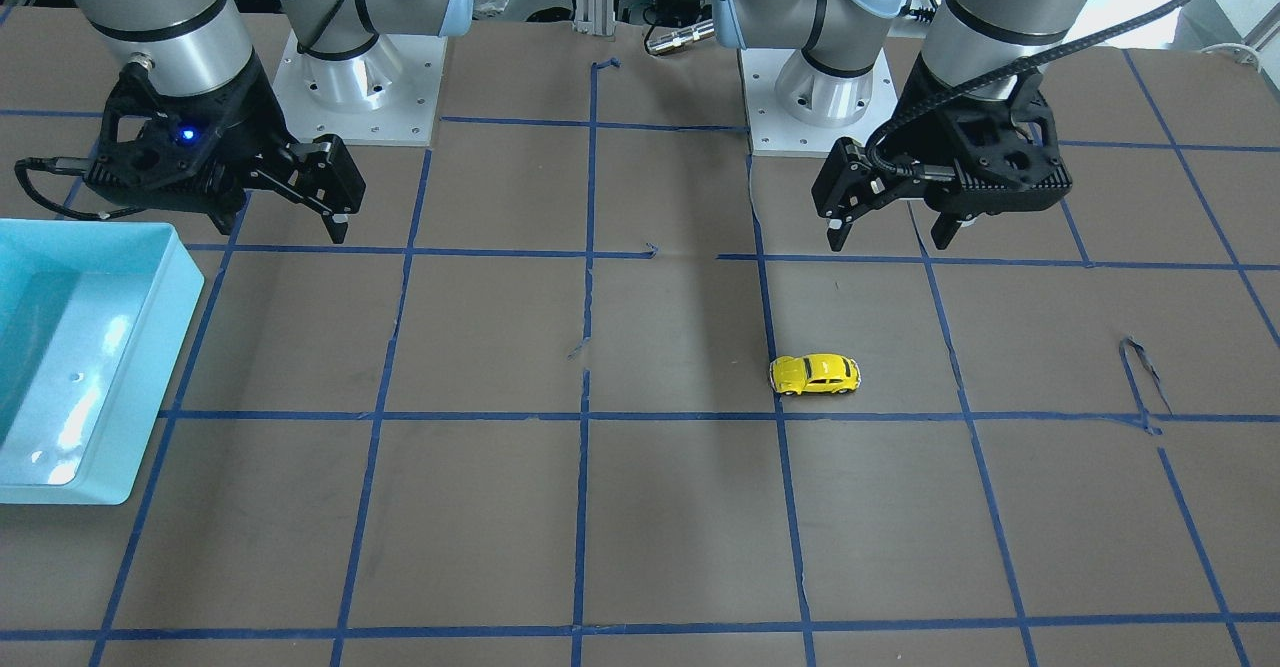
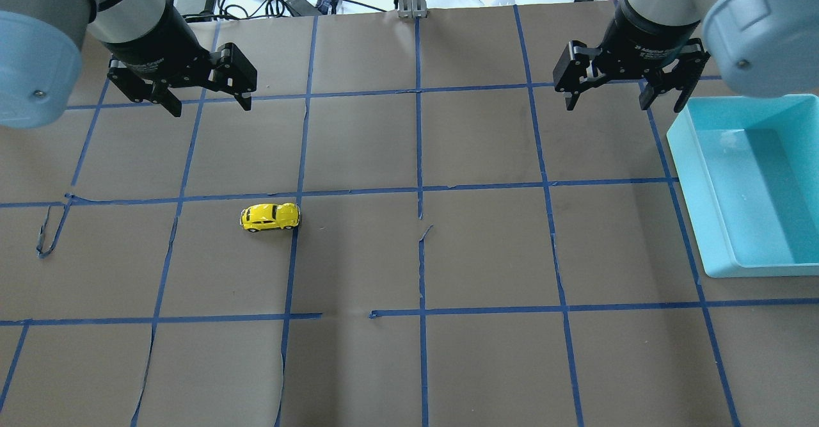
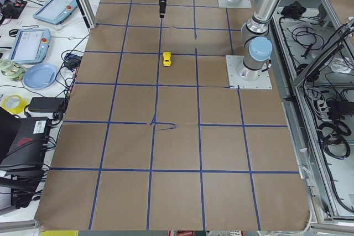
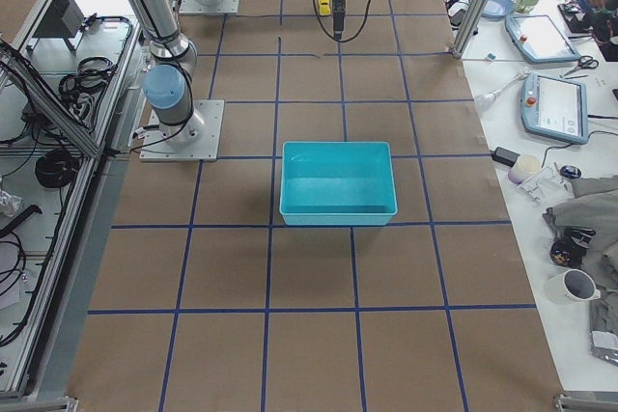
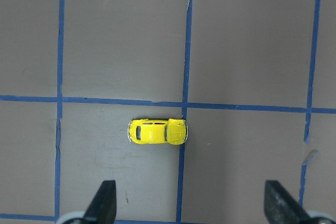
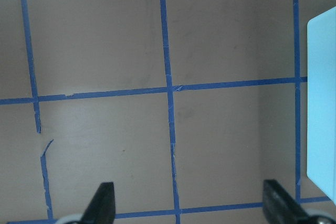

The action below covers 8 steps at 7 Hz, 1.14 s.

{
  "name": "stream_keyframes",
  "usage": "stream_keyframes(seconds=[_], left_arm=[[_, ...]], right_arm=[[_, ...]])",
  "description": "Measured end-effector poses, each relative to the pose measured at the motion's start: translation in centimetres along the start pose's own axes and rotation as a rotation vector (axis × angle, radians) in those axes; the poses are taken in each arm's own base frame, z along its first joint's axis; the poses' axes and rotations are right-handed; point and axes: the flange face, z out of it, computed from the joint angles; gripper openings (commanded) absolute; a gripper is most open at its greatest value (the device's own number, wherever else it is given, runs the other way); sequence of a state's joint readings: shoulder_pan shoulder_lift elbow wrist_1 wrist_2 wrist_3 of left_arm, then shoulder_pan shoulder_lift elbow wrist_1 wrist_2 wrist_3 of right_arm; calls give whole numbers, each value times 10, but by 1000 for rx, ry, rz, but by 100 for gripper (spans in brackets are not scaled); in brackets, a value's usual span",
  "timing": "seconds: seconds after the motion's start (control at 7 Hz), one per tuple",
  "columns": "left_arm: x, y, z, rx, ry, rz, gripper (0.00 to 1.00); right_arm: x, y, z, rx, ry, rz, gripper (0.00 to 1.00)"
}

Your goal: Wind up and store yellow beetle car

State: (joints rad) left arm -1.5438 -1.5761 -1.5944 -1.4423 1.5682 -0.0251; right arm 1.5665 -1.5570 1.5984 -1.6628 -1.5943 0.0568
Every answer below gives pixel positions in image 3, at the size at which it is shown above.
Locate blue teach pendant lower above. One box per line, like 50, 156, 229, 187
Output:
9, 29, 51, 65

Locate yellow tape roll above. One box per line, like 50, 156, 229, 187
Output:
1, 95, 27, 114

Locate black electronics box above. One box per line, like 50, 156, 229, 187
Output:
1, 108, 51, 171

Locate green tape rolls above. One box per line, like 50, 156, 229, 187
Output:
1, 59, 25, 81

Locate blue teach pendant upper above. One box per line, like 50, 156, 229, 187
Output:
33, 0, 78, 25

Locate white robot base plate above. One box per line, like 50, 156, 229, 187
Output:
226, 55, 272, 90

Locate blue teach pendant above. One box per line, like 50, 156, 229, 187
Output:
9, 29, 51, 65
33, 0, 78, 25

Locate yellow toy beetle car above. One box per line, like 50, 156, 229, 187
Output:
163, 51, 171, 67

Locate brown paper table mat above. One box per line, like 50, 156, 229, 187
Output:
35, 0, 309, 231

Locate light blue plate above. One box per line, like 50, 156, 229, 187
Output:
22, 63, 57, 90

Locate black power adapter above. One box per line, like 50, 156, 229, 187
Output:
28, 97, 64, 113

